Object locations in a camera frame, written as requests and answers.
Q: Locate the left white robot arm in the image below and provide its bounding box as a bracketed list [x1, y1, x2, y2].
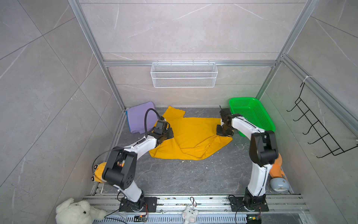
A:
[101, 117, 173, 211]

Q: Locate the white plush bear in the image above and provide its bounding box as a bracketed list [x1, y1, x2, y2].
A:
[56, 198, 108, 224]

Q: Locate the white wire mesh basket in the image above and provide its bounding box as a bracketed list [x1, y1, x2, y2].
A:
[151, 62, 218, 88]

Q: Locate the green plastic basket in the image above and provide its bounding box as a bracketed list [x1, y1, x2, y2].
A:
[228, 97, 276, 132]

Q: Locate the small white plush toy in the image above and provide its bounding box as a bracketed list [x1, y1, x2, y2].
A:
[182, 205, 199, 224]

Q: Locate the yellow t-shirt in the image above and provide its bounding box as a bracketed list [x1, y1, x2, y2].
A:
[149, 106, 233, 161]

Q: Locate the folded purple t-shirt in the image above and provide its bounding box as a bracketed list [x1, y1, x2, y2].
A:
[126, 101, 158, 134]

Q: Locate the orange plush toy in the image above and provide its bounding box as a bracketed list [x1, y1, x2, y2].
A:
[269, 154, 285, 178]

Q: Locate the yellow plush toy red dress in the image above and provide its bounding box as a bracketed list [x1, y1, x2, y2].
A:
[91, 162, 107, 183]

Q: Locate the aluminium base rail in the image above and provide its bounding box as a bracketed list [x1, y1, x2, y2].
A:
[84, 194, 315, 224]

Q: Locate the black wire hook rack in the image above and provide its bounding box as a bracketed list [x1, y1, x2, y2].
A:
[286, 82, 358, 159]

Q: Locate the black corrugated cable hose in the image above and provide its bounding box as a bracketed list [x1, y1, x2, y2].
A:
[144, 108, 163, 138]

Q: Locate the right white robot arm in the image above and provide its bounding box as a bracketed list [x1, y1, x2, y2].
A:
[216, 109, 279, 211]

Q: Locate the grey round plush head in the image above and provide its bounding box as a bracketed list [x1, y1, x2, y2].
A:
[270, 177, 290, 193]

